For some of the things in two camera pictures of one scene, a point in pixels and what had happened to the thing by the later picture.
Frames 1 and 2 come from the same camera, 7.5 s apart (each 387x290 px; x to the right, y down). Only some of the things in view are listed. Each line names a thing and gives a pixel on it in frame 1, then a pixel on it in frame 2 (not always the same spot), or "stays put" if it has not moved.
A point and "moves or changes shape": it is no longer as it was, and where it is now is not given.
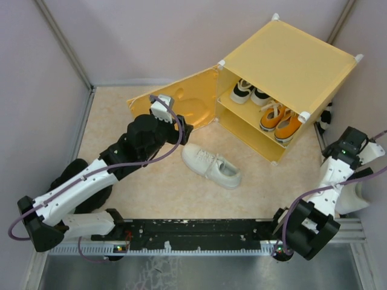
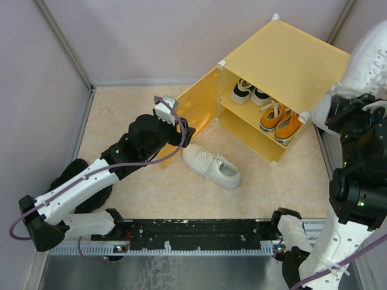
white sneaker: [212, 166] stays put
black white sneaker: [259, 97] stays put
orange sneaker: [272, 113] stays put
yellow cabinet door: [194, 97] moves or changes shape
